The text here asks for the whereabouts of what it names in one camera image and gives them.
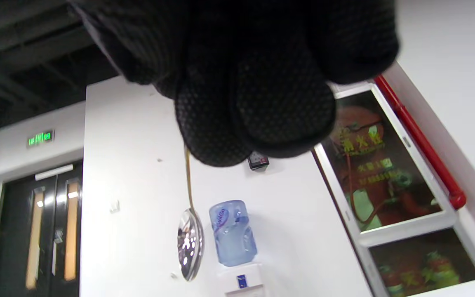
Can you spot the person's right hand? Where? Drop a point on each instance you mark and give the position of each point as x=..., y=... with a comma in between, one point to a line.
x=254, y=62

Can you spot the steel spoon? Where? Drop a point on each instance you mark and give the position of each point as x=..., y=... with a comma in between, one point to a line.
x=191, y=243

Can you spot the blue water bottle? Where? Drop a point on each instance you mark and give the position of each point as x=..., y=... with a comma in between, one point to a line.
x=233, y=235

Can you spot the glass fire hydrant cabinet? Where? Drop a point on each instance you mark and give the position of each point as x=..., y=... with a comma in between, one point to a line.
x=390, y=185

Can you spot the red fire pipe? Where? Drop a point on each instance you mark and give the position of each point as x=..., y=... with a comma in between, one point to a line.
x=423, y=144

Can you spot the white water dispenser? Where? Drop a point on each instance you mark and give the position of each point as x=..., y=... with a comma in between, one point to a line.
x=241, y=282

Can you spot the green exit sign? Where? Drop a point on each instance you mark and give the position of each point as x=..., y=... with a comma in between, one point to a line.
x=40, y=138

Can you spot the black double door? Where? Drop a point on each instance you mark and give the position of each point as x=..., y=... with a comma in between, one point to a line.
x=15, y=247

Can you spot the black wall device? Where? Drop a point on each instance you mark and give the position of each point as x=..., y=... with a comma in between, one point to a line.
x=259, y=161

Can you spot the small white wall switch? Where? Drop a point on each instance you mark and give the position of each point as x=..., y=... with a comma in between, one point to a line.
x=115, y=207

